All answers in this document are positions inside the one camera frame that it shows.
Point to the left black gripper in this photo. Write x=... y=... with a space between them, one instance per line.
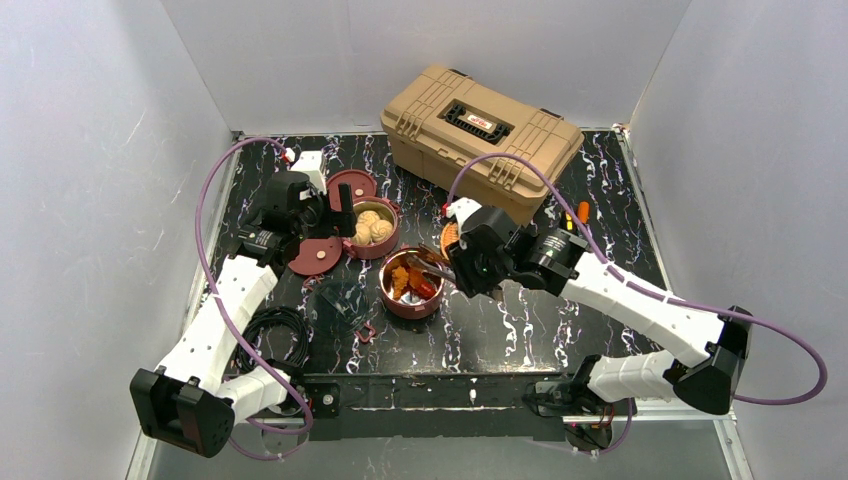
x=329 y=211

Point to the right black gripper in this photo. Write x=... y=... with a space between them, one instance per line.
x=460 y=266

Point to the steamed bun front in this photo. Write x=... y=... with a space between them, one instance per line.
x=362 y=236

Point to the steamed bun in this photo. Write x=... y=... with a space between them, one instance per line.
x=368 y=217
x=381 y=230
x=362 y=236

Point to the metal food tongs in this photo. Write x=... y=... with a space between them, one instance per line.
x=428 y=260

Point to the fried chicken pieces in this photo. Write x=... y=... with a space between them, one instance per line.
x=400 y=282

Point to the red sausage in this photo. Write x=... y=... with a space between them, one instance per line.
x=423 y=287

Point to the red steel lunch bowl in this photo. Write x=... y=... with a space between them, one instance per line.
x=388 y=211
x=411 y=306

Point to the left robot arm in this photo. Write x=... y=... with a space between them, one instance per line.
x=186 y=401

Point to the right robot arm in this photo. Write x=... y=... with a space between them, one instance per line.
x=702 y=354

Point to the red lunch box clip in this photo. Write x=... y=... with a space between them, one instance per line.
x=366 y=333

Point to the red round lid front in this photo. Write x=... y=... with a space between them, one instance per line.
x=316 y=256

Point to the red round lid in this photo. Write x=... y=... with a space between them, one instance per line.
x=316 y=256
x=361 y=183

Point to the red round lid rear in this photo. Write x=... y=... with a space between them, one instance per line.
x=361 y=183

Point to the dark transparent round lid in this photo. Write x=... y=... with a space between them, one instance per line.
x=337 y=309

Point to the tan plastic toolbox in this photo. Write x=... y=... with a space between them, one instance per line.
x=458 y=134

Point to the orange green screwdriver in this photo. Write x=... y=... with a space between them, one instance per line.
x=583 y=213

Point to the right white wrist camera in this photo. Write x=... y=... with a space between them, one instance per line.
x=460 y=210

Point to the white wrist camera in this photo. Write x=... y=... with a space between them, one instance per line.
x=460 y=210
x=312 y=163

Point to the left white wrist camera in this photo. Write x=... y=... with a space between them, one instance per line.
x=312 y=163

